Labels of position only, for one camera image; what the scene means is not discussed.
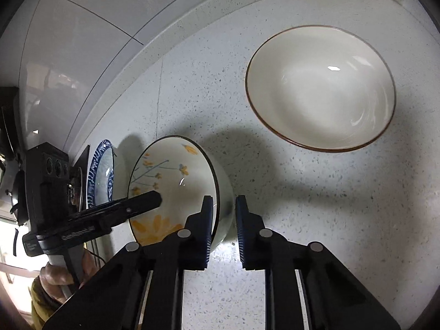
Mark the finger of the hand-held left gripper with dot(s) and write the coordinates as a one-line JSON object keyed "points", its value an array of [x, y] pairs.
{"points": [[82, 160], [137, 203]]}

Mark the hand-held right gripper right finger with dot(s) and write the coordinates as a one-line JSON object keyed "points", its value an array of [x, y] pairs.
{"points": [[240, 233]]}

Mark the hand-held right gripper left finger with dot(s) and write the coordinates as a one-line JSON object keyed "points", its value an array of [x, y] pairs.
{"points": [[209, 233]]}

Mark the blue patterned bowl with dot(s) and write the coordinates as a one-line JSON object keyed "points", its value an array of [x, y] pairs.
{"points": [[101, 175]]}

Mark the ribbed yellow flower bowl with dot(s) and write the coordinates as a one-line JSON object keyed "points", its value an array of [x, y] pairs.
{"points": [[165, 178]]}

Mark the white brown-rimmed bowl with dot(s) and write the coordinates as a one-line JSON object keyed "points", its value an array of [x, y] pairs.
{"points": [[319, 89]]}

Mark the person's left forearm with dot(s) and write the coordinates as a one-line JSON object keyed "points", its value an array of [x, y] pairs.
{"points": [[39, 311]]}

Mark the person's left hand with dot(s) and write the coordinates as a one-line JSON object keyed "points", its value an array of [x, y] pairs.
{"points": [[55, 280]]}

